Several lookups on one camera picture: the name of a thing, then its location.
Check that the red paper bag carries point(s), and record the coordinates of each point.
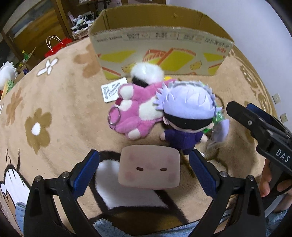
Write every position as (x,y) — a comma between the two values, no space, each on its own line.
(54,49)

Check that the purple item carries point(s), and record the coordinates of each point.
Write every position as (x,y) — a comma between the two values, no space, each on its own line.
(218,135)

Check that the pink bear plush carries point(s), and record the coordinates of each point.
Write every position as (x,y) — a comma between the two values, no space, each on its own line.
(134,113)

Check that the open cardboard box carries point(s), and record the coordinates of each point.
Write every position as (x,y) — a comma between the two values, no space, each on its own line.
(180,40)

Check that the white black pompom plush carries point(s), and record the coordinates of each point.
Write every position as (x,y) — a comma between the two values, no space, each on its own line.
(144,74)

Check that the pink square face plush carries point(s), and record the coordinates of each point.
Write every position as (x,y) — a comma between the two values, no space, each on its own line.
(149,167)

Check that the white paper tag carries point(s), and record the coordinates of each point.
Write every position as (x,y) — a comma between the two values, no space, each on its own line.
(110,90)

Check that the wooden wardrobe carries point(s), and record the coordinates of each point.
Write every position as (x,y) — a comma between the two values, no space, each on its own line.
(29,26)

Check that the beige flower pattern blanket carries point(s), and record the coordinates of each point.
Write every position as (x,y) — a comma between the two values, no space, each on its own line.
(55,115)

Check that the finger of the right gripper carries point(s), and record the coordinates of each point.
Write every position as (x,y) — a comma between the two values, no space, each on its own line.
(250,120)
(268,118)

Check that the green tissue pack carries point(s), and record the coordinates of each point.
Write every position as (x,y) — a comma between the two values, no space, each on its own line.
(216,116)

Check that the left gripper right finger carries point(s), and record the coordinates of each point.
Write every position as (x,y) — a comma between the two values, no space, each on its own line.
(247,217)

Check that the white-haired purple plush doll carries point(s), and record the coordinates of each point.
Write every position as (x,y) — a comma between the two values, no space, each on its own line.
(188,108)

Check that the person's right hand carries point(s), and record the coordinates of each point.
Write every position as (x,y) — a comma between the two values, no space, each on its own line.
(264,188)

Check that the wall socket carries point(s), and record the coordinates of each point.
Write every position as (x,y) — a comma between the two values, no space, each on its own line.
(283,118)
(276,98)

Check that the white spiky plush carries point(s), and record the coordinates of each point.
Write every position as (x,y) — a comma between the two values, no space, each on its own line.
(7,72)

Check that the basket of socks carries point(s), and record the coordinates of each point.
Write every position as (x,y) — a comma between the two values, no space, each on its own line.
(81,25)

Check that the green bottle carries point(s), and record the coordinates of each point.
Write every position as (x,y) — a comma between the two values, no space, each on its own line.
(26,57)

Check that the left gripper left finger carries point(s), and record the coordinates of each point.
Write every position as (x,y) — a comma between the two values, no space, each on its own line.
(41,215)

